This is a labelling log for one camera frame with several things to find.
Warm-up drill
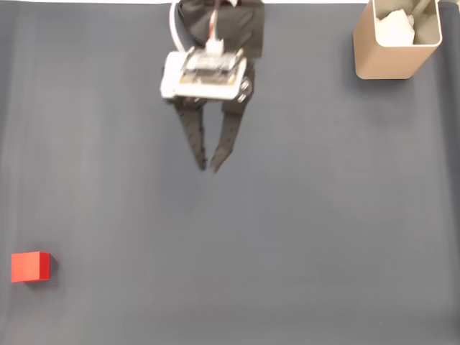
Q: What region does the red cube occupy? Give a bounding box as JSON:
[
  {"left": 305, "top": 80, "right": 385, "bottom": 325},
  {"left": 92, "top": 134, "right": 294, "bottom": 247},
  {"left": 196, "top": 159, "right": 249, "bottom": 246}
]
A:
[{"left": 10, "top": 251, "right": 52, "bottom": 284}]

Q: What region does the beige open box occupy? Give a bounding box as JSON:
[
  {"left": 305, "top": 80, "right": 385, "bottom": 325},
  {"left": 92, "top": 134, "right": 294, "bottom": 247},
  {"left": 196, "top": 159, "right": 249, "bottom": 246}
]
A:
[{"left": 352, "top": 0, "right": 443, "bottom": 81}]

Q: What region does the white crumpled paper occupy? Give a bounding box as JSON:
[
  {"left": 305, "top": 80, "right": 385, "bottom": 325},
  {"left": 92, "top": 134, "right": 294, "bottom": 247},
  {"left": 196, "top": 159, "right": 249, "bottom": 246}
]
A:
[{"left": 375, "top": 9, "right": 418, "bottom": 47}]

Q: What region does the white camera module board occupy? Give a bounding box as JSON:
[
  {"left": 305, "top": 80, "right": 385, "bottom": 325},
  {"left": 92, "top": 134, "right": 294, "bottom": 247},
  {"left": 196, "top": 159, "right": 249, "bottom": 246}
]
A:
[{"left": 160, "top": 48, "right": 249, "bottom": 101}]

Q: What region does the white cable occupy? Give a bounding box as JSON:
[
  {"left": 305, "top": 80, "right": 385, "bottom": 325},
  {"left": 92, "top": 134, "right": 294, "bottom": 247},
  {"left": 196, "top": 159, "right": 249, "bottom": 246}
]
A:
[{"left": 167, "top": 0, "right": 190, "bottom": 55}]

